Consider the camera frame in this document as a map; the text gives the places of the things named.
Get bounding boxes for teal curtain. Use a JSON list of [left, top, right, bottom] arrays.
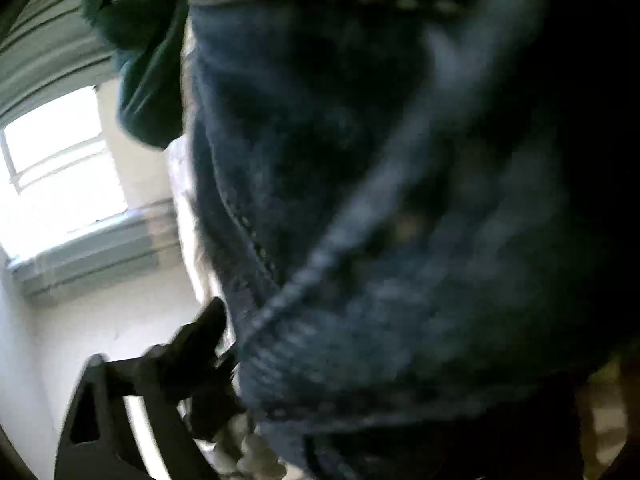
[[0, 0, 118, 128]]

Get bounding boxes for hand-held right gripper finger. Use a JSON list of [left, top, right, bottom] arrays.
[[54, 297, 246, 480]]

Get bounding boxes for dark blue jeans pants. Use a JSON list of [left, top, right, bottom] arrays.
[[182, 0, 640, 480]]

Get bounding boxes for window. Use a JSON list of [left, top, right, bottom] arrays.
[[0, 85, 129, 248]]

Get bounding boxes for teal plush blanket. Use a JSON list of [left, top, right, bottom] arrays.
[[82, 0, 203, 151]]

